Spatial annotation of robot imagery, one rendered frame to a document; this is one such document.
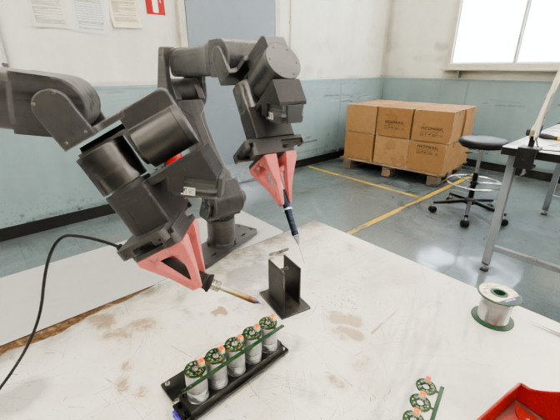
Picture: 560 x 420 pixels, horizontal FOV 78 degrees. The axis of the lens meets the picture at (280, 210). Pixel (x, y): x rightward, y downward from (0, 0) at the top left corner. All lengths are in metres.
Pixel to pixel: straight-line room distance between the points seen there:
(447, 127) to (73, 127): 3.51
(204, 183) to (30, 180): 2.66
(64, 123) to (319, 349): 0.43
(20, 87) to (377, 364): 0.52
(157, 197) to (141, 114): 0.09
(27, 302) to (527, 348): 0.82
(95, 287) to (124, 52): 2.51
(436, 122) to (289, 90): 3.30
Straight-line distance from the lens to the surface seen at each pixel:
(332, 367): 0.53
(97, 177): 0.42
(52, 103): 0.40
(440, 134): 3.74
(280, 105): 0.47
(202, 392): 0.46
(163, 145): 0.40
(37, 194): 3.04
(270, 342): 0.50
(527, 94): 4.63
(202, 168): 0.38
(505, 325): 0.68
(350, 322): 0.60
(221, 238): 0.77
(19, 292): 0.80
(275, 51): 0.53
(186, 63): 0.75
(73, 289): 0.76
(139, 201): 0.40
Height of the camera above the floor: 1.13
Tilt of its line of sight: 23 degrees down
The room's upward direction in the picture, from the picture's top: straight up
